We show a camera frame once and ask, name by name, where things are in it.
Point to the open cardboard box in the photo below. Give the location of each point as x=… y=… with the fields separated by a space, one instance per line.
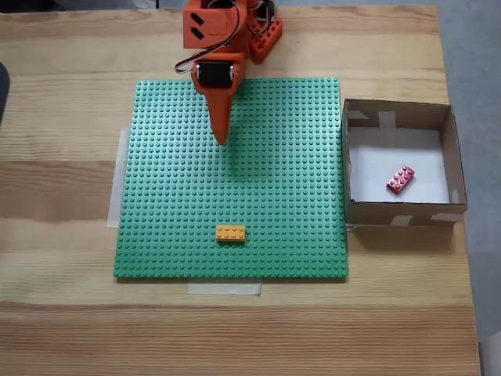
x=372 y=214

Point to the yellow lego block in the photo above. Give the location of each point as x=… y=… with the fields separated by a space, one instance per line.
x=231 y=233

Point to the masking tape strip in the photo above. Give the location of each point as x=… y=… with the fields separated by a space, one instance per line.
x=223 y=289
x=116 y=188

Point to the small masking tape piece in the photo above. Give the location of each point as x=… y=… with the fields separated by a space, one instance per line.
x=351 y=228

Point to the green lego baseplate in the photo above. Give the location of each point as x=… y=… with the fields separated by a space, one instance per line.
x=176 y=196

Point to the black rounded object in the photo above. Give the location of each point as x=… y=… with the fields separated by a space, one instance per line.
x=3 y=90

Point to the red lego block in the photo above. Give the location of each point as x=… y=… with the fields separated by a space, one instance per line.
x=401 y=179

